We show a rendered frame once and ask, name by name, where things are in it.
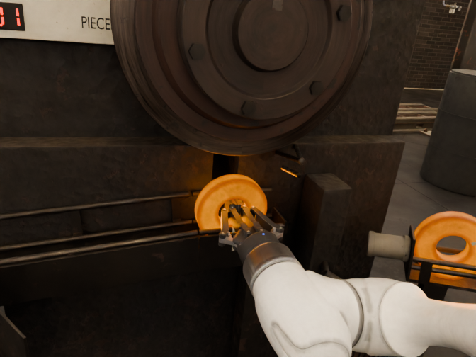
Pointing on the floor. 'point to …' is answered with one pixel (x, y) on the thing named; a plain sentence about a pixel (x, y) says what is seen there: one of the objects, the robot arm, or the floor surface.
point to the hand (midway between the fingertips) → (231, 202)
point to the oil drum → (454, 137)
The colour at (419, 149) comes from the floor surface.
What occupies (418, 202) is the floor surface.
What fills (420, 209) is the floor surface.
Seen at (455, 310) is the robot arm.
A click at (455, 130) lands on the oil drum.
